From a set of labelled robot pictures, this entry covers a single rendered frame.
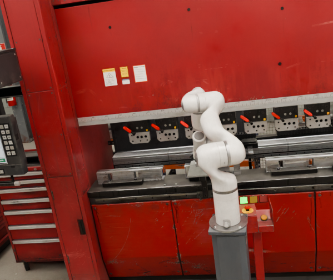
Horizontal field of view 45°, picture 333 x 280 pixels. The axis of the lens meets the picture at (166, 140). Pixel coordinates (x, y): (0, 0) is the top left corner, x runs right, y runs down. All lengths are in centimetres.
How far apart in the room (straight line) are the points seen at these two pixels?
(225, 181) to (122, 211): 125
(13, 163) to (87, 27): 99
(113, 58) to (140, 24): 29
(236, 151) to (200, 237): 125
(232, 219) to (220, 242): 13
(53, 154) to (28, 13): 92
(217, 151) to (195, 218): 114
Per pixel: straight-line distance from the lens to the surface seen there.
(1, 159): 254
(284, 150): 312
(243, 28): 263
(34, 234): 367
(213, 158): 183
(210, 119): 200
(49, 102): 273
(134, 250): 313
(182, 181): 287
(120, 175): 298
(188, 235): 299
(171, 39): 265
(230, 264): 209
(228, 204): 194
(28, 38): 270
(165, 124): 277
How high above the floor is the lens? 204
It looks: 18 degrees down
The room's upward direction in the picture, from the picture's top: 8 degrees counter-clockwise
